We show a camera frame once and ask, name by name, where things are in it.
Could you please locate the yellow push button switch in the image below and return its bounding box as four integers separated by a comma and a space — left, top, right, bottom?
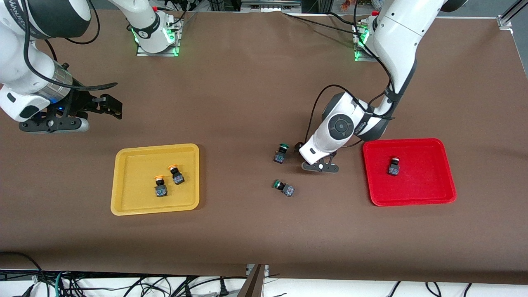
167, 164, 186, 186
153, 175, 168, 198

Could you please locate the brown table cover mat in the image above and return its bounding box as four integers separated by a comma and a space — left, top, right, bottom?
0, 9, 528, 285

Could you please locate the yellow plastic tray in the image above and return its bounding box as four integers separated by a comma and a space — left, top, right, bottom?
110, 143, 200, 216

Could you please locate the red plastic tray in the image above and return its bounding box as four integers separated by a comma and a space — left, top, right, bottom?
362, 138, 457, 207

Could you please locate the metal table leg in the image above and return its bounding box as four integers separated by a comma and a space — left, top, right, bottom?
237, 264, 266, 297

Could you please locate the grey metal box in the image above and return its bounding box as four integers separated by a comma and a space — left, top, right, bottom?
241, 0, 302, 13

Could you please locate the green push button switch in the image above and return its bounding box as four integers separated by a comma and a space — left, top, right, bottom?
273, 143, 290, 165
272, 179, 295, 198

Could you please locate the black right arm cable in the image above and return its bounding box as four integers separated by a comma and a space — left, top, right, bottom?
23, 0, 119, 91

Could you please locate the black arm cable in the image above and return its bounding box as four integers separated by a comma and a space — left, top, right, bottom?
303, 85, 396, 143
23, 0, 119, 91

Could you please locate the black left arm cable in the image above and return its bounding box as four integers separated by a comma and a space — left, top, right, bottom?
303, 85, 396, 143

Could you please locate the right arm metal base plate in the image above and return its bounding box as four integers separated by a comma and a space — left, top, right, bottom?
136, 19, 183, 57

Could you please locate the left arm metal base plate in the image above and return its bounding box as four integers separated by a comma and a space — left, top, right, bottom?
353, 23, 378, 62

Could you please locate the black cable on table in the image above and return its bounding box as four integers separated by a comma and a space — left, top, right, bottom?
284, 12, 360, 31

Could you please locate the black floor cable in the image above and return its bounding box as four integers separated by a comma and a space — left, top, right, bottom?
0, 251, 46, 297

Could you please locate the aluminium frame profile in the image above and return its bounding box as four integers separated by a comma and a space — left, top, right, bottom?
498, 0, 528, 28

